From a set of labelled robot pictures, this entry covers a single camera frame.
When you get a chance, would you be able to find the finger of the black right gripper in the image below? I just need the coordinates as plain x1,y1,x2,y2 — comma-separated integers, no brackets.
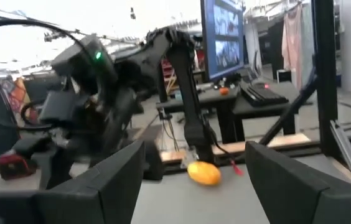
12,136,54,158
45,146,82,190

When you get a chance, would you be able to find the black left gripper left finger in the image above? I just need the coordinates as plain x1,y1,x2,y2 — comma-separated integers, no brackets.
35,139,147,224

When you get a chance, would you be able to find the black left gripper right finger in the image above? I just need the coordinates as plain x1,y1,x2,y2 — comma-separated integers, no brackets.
245,140,351,224

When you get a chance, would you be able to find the long red chili pepper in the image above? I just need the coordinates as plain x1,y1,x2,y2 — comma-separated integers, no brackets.
0,149,39,182

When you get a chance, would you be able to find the red tag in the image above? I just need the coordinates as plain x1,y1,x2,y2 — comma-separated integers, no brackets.
230,160,245,177

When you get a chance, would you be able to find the orange mango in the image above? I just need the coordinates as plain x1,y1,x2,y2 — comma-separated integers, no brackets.
187,161,222,187

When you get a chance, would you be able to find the black keyboard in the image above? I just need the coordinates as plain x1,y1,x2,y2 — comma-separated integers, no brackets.
240,83,289,108

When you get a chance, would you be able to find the black desk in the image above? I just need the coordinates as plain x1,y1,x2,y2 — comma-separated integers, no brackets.
156,83,297,146

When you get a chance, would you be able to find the blue-screen computer monitor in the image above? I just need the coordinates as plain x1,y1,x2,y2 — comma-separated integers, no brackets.
200,0,245,82

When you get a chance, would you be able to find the pink hanging cloth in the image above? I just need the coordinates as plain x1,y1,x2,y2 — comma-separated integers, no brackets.
281,3,304,91

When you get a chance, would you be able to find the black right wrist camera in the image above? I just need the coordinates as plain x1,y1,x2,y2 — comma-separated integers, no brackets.
40,89,82,124

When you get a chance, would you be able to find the multicoloured wall tapestry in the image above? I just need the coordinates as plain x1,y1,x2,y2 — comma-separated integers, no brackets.
0,77,39,126

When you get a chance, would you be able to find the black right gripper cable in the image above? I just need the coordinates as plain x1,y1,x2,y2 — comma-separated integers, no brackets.
0,17,102,82

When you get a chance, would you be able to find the black aluminium table frame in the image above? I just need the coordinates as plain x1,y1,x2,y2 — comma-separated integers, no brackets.
159,0,351,187

